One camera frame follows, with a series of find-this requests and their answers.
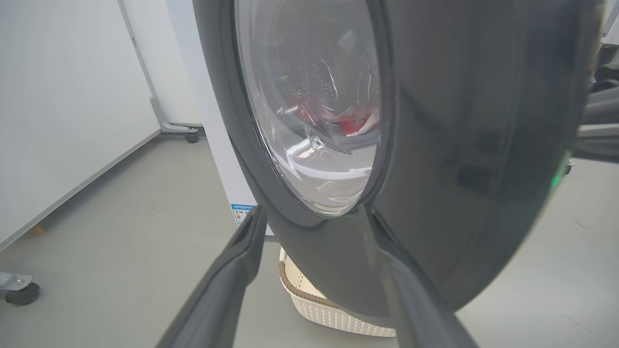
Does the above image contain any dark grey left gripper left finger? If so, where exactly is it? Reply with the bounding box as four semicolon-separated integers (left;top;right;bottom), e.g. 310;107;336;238
156;205;268;348

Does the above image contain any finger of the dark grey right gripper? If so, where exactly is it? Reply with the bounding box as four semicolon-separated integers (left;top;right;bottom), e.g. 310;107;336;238
573;125;619;163
583;86;619;125

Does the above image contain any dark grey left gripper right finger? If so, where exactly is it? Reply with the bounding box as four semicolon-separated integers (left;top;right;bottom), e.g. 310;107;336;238
363;204;479;348

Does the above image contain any washing machine door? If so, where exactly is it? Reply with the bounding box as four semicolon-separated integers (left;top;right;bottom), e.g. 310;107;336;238
192;0;605;329

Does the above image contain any red and white jersey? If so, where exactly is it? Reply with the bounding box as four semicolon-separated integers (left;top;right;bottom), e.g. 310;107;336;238
285;94;380;138

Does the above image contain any cream perforated laundry basket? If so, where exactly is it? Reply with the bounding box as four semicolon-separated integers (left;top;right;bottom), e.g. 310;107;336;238
279;246;397;337

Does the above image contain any washing machine steel drum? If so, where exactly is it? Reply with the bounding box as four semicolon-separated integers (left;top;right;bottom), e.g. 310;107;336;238
271;14;383;141

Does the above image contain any blue energy label sticker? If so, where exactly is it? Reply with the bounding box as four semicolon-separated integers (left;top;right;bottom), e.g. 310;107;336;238
231;203;257;228

